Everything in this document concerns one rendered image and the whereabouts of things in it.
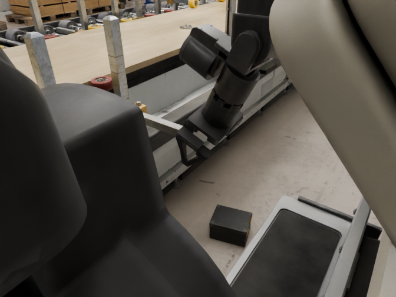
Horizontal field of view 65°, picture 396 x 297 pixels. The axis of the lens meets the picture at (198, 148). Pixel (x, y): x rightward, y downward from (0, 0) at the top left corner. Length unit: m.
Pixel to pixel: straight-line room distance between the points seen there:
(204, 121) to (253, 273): 0.27
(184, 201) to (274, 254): 1.61
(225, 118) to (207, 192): 1.52
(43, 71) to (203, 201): 1.31
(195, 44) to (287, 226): 0.29
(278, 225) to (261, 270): 0.07
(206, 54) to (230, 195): 1.57
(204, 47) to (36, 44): 0.51
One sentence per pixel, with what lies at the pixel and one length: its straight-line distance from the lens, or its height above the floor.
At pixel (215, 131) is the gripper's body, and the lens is 0.51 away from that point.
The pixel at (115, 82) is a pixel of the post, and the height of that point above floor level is 0.95.
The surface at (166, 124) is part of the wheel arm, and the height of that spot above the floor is 0.82.
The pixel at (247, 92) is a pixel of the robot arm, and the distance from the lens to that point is 0.48.
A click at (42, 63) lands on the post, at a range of 0.91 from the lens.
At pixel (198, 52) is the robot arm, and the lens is 0.49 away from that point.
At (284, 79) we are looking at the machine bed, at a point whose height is 0.17.
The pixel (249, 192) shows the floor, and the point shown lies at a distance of 2.03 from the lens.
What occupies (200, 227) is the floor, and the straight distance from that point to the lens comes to 1.80.
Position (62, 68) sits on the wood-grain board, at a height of 0.90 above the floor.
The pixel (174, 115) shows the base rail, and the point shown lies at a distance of 1.38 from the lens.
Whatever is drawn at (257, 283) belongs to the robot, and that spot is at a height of 1.04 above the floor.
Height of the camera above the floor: 1.32
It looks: 33 degrees down
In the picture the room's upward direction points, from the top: straight up
